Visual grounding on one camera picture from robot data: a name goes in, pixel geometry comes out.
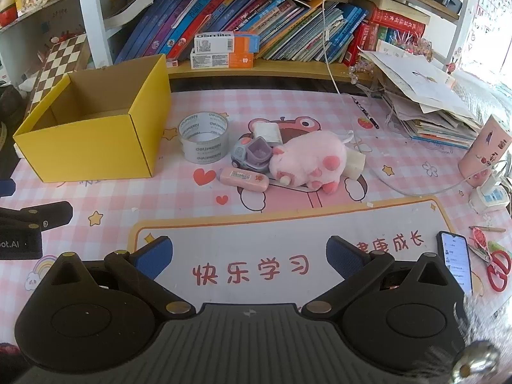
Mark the black smartphone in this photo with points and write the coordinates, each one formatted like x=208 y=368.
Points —
x=456 y=260

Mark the red scissors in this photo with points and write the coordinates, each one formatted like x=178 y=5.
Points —
x=492 y=266

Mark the white charger plug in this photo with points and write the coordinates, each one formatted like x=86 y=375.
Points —
x=267 y=132

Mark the pink cylinder pen holder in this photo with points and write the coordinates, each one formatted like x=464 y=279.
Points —
x=486 y=150

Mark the clear tape roll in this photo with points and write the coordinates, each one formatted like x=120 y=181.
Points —
x=204 y=151

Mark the red wrapped candy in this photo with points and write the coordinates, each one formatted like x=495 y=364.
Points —
x=479 y=238

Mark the black patterned pencil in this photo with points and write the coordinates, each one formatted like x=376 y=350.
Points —
x=366 y=112

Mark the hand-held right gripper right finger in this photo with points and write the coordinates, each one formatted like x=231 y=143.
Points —
x=344 y=256

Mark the brown white chessboard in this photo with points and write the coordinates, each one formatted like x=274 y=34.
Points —
x=60 y=56

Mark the pink eraser case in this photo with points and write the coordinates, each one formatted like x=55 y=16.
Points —
x=242 y=179

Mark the pink cartoon desk mat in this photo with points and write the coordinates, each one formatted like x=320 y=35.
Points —
x=120 y=196

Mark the row of colourful books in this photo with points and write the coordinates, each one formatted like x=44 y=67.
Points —
x=224 y=12

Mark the pink plush pig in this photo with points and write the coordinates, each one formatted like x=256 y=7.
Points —
x=308 y=156

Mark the brown bag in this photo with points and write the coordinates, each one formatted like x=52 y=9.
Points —
x=10 y=102

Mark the alphabet wall poster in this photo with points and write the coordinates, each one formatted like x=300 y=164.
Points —
x=496 y=4

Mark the yellow cardboard box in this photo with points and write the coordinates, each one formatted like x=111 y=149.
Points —
x=100 y=148

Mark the beaded tiara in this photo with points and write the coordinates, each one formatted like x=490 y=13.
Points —
x=358 y=70

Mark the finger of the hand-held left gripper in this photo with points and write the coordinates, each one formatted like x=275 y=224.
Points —
x=48 y=214
x=6 y=188

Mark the wooden pencil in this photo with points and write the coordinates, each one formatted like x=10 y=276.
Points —
x=488 y=228

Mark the thick open book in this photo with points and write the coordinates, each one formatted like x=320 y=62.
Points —
x=128 y=8

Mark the silver bell charm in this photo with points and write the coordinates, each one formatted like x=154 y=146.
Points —
x=476 y=362

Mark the white foam block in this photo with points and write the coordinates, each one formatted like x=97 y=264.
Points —
x=355 y=163

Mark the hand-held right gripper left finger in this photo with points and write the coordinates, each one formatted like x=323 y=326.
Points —
x=154 y=256

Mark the purple grey toy car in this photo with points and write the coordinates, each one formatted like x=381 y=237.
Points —
x=256 y=152

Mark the pile of papers and booklets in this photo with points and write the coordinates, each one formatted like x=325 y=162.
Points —
x=420 y=84

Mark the white wooden bookshelf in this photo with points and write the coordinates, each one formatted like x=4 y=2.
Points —
x=92 y=16

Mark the white power adapter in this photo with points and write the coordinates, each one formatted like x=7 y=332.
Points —
x=490 y=198

